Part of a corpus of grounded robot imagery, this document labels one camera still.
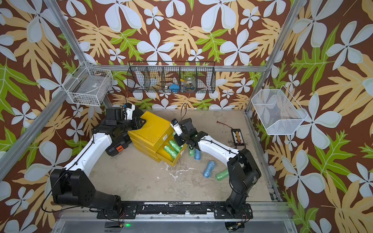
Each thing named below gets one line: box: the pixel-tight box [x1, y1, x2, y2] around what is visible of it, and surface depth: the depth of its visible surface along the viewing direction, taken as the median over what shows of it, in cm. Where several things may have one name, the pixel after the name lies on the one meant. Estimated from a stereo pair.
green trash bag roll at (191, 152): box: [187, 145, 196, 157], surface depth 95 cm
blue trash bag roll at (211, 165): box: [203, 160, 217, 179], surface depth 89 cm
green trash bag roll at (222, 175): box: [215, 168, 229, 182], surface depth 86 cm
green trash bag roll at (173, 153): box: [163, 145, 179, 161], surface depth 86 cm
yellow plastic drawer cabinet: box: [127, 111, 187, 167], surface depth 85 cm
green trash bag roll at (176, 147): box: [169, 139, 182, 154], surface depth 90 cm
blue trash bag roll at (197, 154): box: [194, 148, 202, 161], surface depth 95 cm
